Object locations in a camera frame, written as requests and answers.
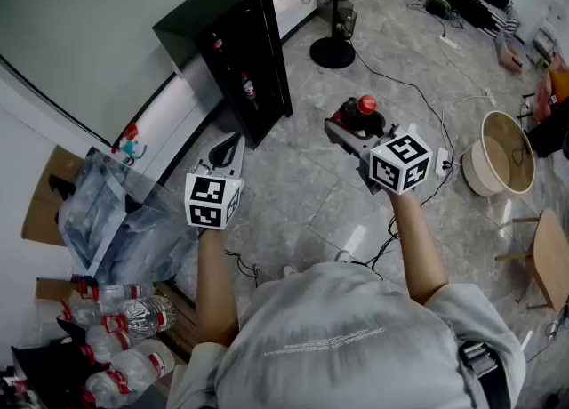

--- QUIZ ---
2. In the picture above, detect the black plastic bag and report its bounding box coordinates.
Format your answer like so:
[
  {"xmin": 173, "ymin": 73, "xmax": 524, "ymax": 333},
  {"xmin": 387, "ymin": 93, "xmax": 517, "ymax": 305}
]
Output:
[{"xmin": 11, "ymin": 317, "xmax": 100, "ymax": 409}]

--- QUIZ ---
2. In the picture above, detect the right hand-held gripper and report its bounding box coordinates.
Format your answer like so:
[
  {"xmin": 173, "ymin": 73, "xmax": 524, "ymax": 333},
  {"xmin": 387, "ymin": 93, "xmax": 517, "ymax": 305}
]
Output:
[{"xmin": 323, "ymin": 111, "xmax": 435, "ymax": 197}]

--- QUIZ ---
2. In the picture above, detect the green striped ball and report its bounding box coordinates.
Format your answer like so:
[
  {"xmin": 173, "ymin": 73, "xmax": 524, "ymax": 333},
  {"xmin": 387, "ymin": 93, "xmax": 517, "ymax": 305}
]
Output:
[{"xmin": 425, "ymin": 0, "xmax": 452, "ymax": 18}]

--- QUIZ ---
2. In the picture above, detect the black standing fan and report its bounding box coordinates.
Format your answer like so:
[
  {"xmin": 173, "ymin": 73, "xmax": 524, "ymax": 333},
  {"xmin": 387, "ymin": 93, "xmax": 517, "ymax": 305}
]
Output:
[{"xmin": 304, "ymin": 0, "xmax": 379, "ymax": 71}]

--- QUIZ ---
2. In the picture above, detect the wooden stool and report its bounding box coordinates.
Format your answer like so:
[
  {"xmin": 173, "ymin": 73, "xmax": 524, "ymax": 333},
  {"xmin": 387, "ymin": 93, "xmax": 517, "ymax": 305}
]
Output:
[{"xmin": 494, "ymin": 208, "xmax": 569, "ymax": 312}]

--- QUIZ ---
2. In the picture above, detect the clear acrylic box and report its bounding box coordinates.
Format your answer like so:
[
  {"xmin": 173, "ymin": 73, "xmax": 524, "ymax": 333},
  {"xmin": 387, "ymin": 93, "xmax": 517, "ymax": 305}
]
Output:
[{"xmin": 57, "ymin": 147, "xmax": 199, "ymax": 286}]

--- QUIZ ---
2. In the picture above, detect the brown cardboard sheet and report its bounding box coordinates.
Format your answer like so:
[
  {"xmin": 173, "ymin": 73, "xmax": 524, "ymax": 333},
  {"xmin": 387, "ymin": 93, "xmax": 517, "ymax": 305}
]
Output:
[{"xmin": 20, "ymin": 144, "xmax": 88, "ymax": 248}]

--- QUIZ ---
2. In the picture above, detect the black wire wastebasket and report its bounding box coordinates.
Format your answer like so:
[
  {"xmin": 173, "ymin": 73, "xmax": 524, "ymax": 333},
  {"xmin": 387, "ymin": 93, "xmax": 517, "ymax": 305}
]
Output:
[{"xmin": 332, "ymin": 6, "xmax": 359, "ymax": 40}]

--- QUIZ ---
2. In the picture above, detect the black white striped mat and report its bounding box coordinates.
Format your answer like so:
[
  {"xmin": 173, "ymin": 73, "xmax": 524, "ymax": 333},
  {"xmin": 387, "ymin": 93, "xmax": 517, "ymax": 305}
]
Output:
[{"xmin": 427, "ymin": 0, "xmax": 522, "ymax": 40}]

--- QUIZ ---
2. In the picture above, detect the wooden slat bench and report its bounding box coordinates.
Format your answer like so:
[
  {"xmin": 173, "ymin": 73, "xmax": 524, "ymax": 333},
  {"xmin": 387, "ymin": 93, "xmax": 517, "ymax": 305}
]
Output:
[{"xmin": 153, "ymin": 280, "xmax": 199, "ymax": 365}]

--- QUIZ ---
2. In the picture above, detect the white cable with adaptor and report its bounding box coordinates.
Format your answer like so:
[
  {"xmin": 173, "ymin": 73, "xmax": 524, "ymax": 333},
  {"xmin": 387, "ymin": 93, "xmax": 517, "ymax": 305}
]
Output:
[{"xmin": 441, "ymin": 88, "xmax": 498, "ymax": 150}]

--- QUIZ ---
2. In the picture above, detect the long black cable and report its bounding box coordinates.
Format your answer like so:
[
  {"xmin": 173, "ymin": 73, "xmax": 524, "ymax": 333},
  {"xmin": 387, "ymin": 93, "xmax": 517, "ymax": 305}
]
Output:
[{"xmin": 349, "ymin": 40, "xmax": 455, "ymax": 168}]

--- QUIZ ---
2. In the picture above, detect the person's right forearm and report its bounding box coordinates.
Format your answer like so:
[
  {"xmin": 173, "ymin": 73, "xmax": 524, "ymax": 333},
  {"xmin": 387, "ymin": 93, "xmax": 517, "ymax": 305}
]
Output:
[{"xmin": 389, "ymin": 188, "xmax": 449, "ymax": 305}]

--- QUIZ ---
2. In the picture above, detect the person's left forearm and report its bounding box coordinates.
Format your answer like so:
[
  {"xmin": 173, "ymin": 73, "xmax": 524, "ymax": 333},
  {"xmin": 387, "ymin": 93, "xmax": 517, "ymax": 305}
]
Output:
[{"xmin": 194, "ymin": 228, "xmax": 242, "ymax": 349}]

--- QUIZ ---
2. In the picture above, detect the cartoon toy figure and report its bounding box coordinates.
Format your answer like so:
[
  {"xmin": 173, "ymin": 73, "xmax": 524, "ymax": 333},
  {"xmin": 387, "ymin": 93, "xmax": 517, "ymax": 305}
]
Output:
[{"xmin": 110, "ymin": 124, "xmax": 148, "ymax": 167}]

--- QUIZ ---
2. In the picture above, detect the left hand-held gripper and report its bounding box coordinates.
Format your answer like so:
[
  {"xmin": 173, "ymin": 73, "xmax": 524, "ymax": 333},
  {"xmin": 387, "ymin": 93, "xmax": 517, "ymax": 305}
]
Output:
[{"xmin": 184, "ymin": 132, "xmax": 247, "ymax": 233}]

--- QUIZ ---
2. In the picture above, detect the person's grey t-shirt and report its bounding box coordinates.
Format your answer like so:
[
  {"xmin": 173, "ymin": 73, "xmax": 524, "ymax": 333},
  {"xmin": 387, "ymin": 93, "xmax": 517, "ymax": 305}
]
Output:
[{"xmin": 166, "ymin": 262, "xmax": 528, "ymax": 409}]

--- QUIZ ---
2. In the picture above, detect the pile of clear water bottles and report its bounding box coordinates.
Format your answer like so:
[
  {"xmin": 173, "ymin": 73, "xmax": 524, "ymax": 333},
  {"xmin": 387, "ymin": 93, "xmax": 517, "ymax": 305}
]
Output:
[{"xmin": 56, "ymin": 280, "xmax": 179, "ymax": 409}]

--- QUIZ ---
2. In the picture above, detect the black waist strap pack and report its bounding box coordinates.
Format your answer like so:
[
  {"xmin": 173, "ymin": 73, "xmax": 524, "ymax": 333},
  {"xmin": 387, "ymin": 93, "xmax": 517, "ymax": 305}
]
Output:
[{"xmin": 457, "ymin": 339, "xmax": 513, "ymax": 409}]

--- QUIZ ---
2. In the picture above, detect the small brown cardboard box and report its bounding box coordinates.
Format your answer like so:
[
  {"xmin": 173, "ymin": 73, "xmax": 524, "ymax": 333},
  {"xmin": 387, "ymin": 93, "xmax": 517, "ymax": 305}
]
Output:
[{"xmin": 34, "ymin": 277, "xmax": 86, "ymax": 302}]

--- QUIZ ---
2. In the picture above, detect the cola bottle red cap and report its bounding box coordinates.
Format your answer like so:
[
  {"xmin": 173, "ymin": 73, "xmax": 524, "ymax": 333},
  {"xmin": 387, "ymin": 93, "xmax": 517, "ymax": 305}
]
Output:
[{"xmin": 335, "ymin": 94, "xmax": 380, "ymax": 132}]

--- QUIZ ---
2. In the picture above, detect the black mini fridge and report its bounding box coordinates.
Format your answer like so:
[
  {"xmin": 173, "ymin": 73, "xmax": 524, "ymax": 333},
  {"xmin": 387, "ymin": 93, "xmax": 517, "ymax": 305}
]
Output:
[{"xmin": 152, "ymin": 0, "xmax": 293, "ymax": 150}]

